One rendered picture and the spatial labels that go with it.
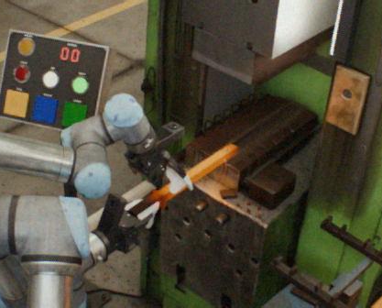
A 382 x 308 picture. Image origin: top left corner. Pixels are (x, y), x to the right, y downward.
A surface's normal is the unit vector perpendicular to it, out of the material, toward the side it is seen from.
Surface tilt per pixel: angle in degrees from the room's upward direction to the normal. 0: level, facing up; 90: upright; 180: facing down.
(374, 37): 90
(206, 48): 90
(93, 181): 90
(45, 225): 40
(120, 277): 0
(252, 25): 90
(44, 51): 60
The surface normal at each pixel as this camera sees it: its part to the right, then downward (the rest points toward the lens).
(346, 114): -0.60, 0.41
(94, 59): -0.13, 0.07
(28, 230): 0.11, 0.07
